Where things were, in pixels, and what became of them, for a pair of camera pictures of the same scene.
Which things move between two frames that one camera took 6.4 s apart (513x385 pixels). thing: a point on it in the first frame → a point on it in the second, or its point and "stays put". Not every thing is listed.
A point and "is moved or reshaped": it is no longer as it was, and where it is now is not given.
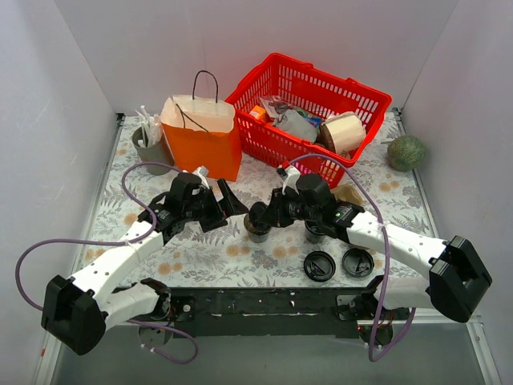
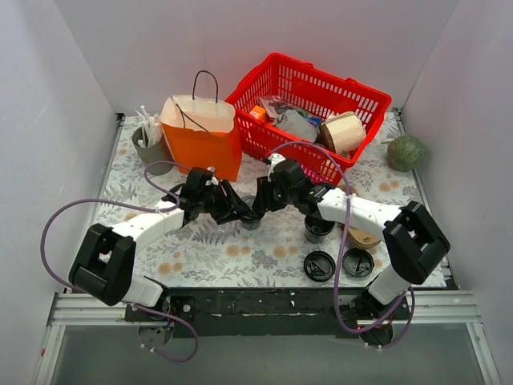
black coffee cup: (256, 235) is moved or reshaped
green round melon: (405, 152) stays put
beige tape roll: (345, 131) stays put
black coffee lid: (259, 213) is moved or reshaped
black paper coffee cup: (314, 232) stays put
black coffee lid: (357, 262) stays put
